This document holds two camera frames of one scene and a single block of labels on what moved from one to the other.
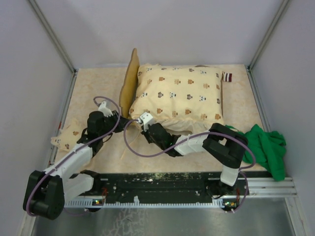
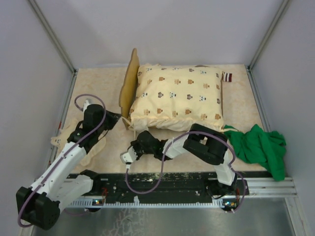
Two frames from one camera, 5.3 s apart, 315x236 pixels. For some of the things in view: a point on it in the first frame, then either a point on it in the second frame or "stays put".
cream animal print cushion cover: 187,98 stays put
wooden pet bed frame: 127,91 stays put
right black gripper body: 150,139 to 141,150
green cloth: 269,149 stays put
